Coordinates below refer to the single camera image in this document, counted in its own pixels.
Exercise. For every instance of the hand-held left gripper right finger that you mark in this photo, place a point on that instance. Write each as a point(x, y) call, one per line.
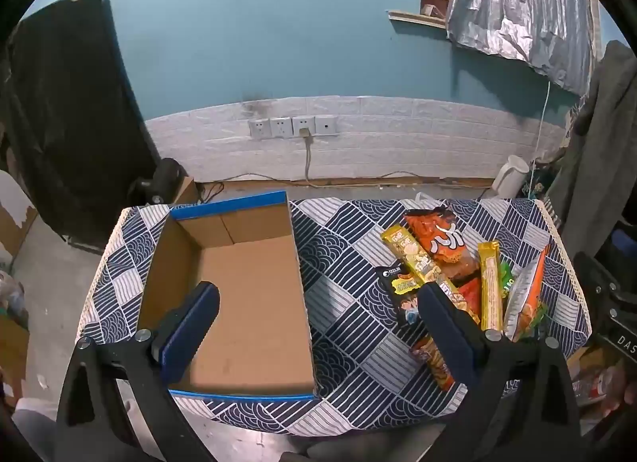
point(448, 337)

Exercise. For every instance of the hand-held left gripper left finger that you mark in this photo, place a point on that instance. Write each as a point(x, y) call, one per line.
point(191, 330)

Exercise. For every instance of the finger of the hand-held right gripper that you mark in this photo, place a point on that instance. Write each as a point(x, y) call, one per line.
point(624, 245)
point(592, 273)

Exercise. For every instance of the small orange striped packet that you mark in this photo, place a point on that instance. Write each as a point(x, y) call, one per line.
point(438, 367)

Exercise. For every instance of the cardboard box with blue rim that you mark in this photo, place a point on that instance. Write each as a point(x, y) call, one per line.
point(249, 303)

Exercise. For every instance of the narrow yellow stick packet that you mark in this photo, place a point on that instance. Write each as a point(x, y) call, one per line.
point(490, 288)

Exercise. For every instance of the black snack packet yellow label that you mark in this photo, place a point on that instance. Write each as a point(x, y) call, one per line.
point(398, 293)

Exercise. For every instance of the silver orange-edged snack packet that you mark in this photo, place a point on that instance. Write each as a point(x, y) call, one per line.
point(525, 293)

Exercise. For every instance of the green snack packet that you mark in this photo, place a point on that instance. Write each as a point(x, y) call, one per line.
point(506, 279)

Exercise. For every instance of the wide yellow snack packet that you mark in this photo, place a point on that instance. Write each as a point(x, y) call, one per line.
point(413, 255)

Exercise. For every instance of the large orange chip bag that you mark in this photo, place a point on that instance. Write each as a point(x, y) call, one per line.
point(443, 238)

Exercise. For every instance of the person's right hand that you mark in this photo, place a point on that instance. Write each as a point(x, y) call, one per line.
point(617, 392)

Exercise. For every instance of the brown cardboard piece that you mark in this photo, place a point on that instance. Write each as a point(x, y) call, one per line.
point(585, 360)

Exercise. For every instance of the plastic bottle red label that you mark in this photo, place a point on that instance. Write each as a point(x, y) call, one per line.
point(589, 387)

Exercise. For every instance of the grey hanging coat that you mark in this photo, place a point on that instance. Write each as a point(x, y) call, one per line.
point(597, 153)

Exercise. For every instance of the blue white patterned tablecloth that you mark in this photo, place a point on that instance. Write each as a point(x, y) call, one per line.
point(358, 293)

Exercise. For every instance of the green patterned bag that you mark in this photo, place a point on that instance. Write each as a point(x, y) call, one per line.
point(537, 186)

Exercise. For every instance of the white kettle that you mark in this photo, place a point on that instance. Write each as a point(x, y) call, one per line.
point(510, 178)

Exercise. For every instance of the flat brown cardboard box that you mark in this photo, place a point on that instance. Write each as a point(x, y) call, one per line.
point(12, 347)

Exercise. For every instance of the clear plastic bag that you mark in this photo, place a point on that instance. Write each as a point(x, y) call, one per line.
point(11, 293)

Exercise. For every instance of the black cloth screen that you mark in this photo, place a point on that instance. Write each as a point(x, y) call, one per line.
point(64, 119)

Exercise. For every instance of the silver foil curtain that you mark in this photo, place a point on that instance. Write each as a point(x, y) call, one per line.
point(522, 9)

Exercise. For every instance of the wooden window sill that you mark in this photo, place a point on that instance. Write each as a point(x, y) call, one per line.
point(413, 18)

